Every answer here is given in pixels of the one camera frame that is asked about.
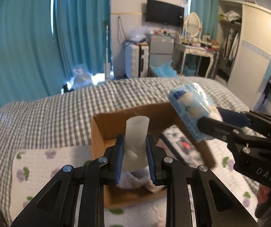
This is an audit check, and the white suitcase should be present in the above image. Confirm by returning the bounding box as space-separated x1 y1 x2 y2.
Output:
125 44 149 79

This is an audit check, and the white oval vanity mirror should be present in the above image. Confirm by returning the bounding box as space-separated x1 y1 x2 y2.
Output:
184 12 201 38

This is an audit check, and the teal curtain middle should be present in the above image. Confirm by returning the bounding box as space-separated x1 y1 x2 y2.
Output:
53 0 112 81

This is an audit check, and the teal curtain right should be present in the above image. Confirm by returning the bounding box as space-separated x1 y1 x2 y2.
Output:
190 0 219 40

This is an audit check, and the black wall television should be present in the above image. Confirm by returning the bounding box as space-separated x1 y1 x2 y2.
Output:
145 0 185 28

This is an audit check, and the white wardrobe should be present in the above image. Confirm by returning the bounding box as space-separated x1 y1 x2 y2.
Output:
217 0 271 109

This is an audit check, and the blue plastic bag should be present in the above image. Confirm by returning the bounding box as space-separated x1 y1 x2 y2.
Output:
150 61 178 78

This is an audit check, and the open cardboard box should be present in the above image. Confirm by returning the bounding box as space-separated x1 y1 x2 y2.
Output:
91 102 216 208

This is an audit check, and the grey mini fridge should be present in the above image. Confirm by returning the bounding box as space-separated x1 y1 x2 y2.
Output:
148 34 174 77

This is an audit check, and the grey checked bed cover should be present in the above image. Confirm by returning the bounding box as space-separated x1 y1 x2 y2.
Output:
0 77 248 226

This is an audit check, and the large water bottle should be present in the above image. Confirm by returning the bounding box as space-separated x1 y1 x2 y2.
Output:
72 64 93 90

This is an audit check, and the white dressing table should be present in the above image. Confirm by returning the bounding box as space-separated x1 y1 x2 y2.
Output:
172 43 218 78

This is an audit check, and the teal curtain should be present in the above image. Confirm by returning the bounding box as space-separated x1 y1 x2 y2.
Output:
0 0 65 107
190 0 219 40
53 0 112 81

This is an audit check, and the white floral quilted mat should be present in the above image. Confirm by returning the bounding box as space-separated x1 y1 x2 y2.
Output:
7 143 260 227

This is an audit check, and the teal curtain left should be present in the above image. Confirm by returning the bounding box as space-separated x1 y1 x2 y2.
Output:
0 0 65 107

